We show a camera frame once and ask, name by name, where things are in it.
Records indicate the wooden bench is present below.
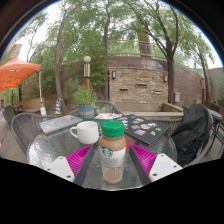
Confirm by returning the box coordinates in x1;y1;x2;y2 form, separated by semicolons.
19;97;45;114

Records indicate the wooden lamp post with globe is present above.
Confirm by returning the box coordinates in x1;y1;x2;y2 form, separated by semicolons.
82;55;92;91

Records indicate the green plant in teal pot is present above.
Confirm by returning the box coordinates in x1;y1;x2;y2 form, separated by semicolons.
72;84;98;121

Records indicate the silver laptop with stickers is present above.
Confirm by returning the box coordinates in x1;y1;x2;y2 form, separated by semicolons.
38;114;84;135

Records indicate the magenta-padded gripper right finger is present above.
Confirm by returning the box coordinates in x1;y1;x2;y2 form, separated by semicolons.
128;143;184;186

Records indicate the orange patio umbrella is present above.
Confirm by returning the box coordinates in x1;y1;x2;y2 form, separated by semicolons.
0;55;48;117

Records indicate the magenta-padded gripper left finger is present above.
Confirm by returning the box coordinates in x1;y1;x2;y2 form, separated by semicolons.
44;143;98;187

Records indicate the dark patio chairs group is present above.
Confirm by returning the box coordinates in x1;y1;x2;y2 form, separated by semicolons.
1;104;24;125

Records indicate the blue yellow striped cone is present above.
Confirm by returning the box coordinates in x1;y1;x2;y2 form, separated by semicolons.
54;97;64;115

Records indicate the white ceramic mug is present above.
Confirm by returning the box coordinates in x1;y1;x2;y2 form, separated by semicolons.
69;120;100;145

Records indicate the black laptop with stickers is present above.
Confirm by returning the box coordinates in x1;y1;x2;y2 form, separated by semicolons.
116;114;172;146

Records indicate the green-capped coffee drink bottle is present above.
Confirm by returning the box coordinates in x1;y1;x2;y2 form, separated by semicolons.
98;119;128;185

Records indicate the tall leaning tree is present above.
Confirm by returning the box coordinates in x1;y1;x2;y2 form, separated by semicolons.
23;0;114;115

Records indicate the grey metal mesh chair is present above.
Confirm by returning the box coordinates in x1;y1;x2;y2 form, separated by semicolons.
69;100;123;118
146;105;224;168
10;112;64;156

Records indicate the tall dark-trunked tree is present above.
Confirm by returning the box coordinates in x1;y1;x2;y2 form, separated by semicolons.
126;0;216;105

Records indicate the black jacket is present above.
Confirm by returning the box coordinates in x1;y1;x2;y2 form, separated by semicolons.
170;103;214;168

